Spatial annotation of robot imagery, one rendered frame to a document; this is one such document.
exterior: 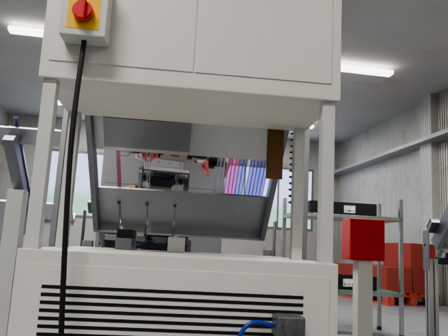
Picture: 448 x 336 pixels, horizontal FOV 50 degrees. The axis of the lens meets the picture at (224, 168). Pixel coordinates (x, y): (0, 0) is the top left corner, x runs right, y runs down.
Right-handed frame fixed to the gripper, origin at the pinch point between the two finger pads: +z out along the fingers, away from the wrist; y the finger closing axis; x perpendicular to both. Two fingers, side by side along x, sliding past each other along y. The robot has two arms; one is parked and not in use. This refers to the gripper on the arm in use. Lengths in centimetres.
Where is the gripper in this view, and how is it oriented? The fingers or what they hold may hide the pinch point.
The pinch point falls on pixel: (148, 159)
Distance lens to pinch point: 180.7
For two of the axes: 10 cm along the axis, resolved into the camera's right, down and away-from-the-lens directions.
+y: 9.9, 0.7, 0.9
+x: -1.1, 8.1, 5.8
